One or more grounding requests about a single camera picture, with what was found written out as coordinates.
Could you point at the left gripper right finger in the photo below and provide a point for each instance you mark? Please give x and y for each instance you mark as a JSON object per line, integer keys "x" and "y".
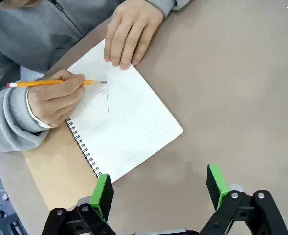
{"x": 219, "y": 186}

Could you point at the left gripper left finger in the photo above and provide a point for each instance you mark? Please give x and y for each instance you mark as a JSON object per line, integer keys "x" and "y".
{"x": 102, "y": 195}

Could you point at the spiral notebook with brown cover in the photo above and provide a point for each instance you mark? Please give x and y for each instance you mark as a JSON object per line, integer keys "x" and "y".
{"x": 129, "y": 127}

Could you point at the yellow pencil with eraser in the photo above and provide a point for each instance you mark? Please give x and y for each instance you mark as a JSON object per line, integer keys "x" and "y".
{"x": 36, "y": 83}

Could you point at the person's left forearm grey sleeve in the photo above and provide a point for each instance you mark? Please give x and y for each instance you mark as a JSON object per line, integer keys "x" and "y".
{"x": 163, "y": 5}

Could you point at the person's right forearm grey sleeve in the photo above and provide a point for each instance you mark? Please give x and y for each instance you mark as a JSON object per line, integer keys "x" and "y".
{"x": 6, "y": 122}

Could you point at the person's right hand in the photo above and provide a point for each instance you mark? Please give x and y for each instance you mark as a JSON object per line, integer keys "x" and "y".
{"x": 53, "y": 100}

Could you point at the person's left hand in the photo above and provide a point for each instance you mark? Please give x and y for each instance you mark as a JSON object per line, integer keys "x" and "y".
{"x": 131, "y": 31}

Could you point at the person in grey hoodie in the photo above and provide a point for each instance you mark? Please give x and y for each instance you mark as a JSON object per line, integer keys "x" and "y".
{"x": 24, "y": 31}

